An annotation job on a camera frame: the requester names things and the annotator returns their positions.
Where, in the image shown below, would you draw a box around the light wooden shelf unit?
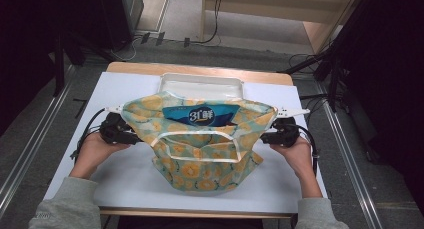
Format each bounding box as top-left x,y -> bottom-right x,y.
199,0 -> 363,55

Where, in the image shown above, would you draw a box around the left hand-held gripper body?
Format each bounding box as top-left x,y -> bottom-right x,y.
99,104 -> 135,145

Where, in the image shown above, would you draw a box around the black floor cables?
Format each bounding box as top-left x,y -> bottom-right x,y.
288,53 -> 334,123

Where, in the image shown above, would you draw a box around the wooden table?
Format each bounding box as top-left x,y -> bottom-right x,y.
99,61 -> 294,220

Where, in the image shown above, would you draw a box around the black metal stand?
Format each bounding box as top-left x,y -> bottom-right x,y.
53,32 -> 88,97

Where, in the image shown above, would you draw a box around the white floor cable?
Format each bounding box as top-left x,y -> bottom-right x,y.
109,38 -> 138,62

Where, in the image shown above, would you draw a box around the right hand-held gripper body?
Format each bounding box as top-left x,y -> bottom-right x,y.
271,107 -> 311,149

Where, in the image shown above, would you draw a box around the person's right hand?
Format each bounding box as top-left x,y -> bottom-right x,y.
269,138 -> 316,187

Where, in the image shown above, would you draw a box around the blue snack packet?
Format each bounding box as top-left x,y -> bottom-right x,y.
162,103 -> 242,127

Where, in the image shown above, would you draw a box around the lemon print cloth bag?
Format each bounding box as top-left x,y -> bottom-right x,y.
120,90 -> 278,193

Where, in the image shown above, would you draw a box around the person's dark trousers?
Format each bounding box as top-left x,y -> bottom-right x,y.
116,216 -> 264,229

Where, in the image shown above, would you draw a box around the black tripod stand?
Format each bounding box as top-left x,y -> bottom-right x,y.
279,0 -> 368,112

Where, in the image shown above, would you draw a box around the dark cabinet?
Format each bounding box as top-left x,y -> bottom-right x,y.
96,0 -> 145,52

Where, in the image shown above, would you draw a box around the person's left hand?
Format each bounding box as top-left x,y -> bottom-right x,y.
69,132 -> 133,181

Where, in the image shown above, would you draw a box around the metal floor rail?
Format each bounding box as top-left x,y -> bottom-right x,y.
0,63 -> 76,220
314,80 -> 384,229

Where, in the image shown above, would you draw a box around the white plastic tray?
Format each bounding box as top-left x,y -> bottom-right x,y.
156,72 -> 245,103

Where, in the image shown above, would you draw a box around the left hand-held gripper black cable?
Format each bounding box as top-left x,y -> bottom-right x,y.
70,108 -> 107,160

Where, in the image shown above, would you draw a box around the hanging black cable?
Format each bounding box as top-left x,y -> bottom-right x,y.
196,0 -> 224,45

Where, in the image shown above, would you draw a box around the white table mat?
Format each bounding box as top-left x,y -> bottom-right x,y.
43,71 -> 329,214

